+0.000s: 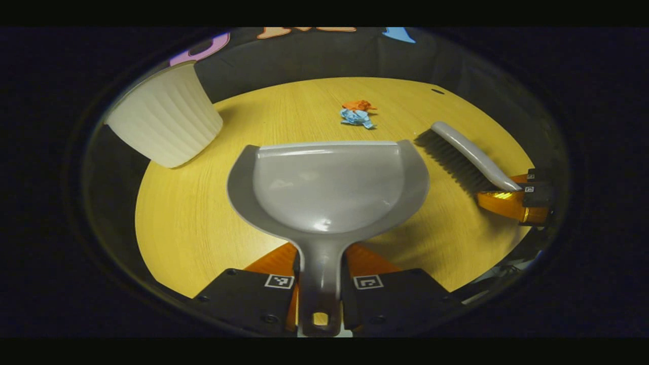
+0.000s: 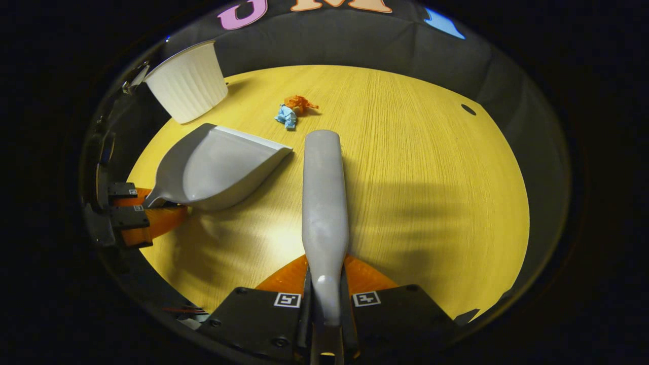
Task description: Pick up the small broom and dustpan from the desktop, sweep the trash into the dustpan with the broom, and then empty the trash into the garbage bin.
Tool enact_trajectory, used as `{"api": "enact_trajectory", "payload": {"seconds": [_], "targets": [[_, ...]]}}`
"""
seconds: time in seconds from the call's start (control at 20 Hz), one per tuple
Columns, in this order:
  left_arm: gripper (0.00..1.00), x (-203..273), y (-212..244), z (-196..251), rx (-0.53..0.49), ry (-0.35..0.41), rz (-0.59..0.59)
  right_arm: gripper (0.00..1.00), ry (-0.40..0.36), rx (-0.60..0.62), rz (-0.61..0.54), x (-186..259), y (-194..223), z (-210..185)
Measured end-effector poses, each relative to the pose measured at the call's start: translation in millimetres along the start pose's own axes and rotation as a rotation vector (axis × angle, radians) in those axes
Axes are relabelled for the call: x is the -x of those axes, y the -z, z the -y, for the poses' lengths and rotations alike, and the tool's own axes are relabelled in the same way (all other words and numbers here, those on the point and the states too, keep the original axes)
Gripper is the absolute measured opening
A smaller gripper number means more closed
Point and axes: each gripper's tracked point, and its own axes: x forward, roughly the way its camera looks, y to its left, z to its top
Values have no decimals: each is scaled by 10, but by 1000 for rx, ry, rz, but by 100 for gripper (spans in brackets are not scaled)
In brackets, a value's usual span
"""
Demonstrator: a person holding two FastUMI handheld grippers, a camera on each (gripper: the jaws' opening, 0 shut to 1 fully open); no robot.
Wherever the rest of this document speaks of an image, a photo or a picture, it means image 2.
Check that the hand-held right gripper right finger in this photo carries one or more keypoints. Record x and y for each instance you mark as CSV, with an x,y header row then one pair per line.
x,y
400,319

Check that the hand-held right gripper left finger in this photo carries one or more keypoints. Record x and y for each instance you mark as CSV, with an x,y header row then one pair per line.
x,y
253,319

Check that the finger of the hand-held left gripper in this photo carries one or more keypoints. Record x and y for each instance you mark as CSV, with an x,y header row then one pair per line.
x,y
129,217
121,190

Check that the grey plastic dustpan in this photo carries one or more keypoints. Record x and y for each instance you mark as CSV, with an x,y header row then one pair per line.
x,y
223,167

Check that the white ribbed garbage bin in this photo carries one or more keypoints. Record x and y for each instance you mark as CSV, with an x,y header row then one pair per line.
x,y
190,83

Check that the small grey broom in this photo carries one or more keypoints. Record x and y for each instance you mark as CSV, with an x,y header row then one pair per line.
x,y
324,203

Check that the blue paper scrap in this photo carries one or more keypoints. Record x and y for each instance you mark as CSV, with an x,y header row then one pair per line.
x,y
287,116

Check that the orange paper scrap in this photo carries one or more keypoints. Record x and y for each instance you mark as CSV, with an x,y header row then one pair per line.
x,y
298,103

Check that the black backdrop cloth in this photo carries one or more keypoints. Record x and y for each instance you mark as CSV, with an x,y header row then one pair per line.
x,y
355,40

